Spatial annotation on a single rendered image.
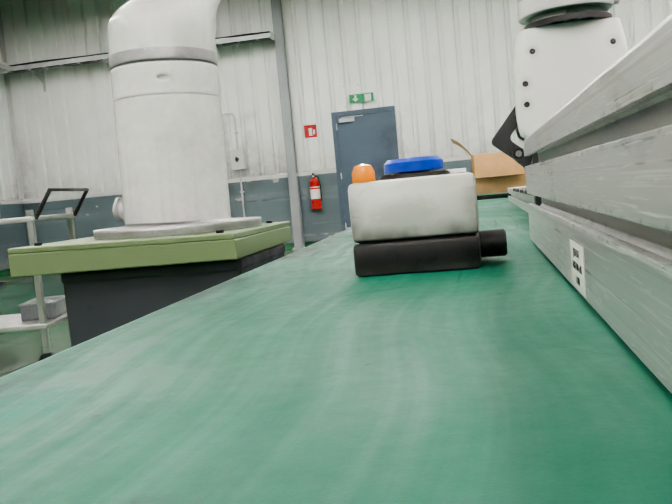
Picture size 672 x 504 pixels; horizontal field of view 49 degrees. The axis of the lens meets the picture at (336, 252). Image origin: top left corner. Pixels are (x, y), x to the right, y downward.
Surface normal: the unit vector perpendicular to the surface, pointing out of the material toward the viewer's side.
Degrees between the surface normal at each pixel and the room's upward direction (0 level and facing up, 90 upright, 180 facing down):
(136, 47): 89
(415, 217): 90
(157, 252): 90
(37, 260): 90
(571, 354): 0
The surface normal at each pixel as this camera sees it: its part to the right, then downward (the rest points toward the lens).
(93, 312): -0.16, 0.09
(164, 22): 0.26, -0.09
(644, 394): -0.09, -0.99
